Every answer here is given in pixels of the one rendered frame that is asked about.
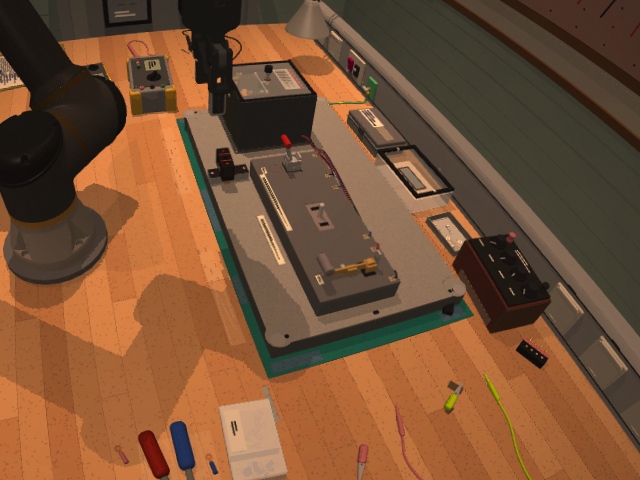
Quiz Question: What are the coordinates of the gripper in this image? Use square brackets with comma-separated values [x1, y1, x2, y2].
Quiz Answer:
[192, 29, 233, 117]

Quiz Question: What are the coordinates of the brass alarm link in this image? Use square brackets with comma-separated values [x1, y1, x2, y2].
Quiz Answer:
[317, 252, 380, 280]

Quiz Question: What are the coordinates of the black relay box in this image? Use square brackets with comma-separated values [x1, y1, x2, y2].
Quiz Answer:
[222, 60, 319, 153]

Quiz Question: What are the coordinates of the black shorting plug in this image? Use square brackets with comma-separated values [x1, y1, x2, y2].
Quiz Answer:
[208, 147, 250, 185]

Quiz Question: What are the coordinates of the yellow test meter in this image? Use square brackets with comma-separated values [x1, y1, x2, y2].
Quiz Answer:
[125, 55, 178, 118]

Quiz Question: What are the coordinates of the socket with pink plug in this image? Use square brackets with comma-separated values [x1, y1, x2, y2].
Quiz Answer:
[344, 49, 367, 79]

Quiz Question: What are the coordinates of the grey test block toggle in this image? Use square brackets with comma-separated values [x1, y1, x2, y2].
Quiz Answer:
[311, 201, 333, 232]

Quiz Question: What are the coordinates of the yellow-green test lead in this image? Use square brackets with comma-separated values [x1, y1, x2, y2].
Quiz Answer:
[482, 372, 534, 480]

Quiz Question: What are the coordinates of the grey lamp shade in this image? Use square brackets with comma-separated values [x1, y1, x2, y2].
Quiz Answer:
[285, 0, 334, 39]

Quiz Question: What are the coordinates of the grey flat case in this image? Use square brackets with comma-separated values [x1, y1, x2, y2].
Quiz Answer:
[347, 107, 408, 150]

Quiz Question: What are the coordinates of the grey raised terminal panel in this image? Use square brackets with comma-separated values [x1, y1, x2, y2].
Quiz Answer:
[249, 149, 403, 318]

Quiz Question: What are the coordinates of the white printed paper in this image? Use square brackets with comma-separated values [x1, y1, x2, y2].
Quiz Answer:
[0, 54, 24, 93]

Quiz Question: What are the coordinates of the clear plastic ruler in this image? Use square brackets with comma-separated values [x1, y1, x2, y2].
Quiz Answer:
[214, 286, 247, 347]

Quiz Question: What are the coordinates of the black framed white tray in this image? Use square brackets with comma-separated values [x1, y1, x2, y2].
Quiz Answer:
[376, 144, 456, 214]

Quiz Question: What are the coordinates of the grey small tray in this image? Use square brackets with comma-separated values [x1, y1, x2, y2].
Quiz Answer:
[425, 211, 472, 252]

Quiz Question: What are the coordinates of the green bench mat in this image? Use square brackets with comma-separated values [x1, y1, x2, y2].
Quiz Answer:
[175, 116, 475, 380]

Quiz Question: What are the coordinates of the brown decade resistance box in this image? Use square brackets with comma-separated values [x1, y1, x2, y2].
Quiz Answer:
[452, 231, 553, 334]

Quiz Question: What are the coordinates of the brown framed notice board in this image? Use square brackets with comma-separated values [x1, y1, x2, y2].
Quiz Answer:
[443, 0, 640, 147]

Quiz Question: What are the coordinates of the black pin connector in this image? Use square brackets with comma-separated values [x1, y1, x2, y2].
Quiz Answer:
[516, 338, 551, 371]

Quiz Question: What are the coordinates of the red-handled isolator lever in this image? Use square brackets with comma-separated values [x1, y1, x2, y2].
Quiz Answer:
[279, 133, 303, 176]

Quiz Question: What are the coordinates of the black framed wall sign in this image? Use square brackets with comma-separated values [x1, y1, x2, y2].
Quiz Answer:
[102, 0, 153, 27]

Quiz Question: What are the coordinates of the red and blue wire loom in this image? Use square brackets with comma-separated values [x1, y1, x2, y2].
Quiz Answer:
[299, 133, 354, 204]

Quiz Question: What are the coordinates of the grey base plate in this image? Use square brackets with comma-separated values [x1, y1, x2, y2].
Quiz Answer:
[182, 102, 467, 350]

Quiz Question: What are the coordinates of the grey wall trunking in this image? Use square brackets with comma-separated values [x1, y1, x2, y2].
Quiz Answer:
[319, 13, 640, 444]

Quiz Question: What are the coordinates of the blue handled screwdriver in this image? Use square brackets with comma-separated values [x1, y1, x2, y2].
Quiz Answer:
[169, 420, 198, 480]

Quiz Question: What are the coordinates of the red handled screwdriver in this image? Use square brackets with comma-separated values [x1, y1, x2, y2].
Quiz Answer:
[137, 429, 172, 480]

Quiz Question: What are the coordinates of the grey wall socket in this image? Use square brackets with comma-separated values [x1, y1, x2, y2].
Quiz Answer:
[579, 334, 629, 392]
[541, 281, 584, 337]

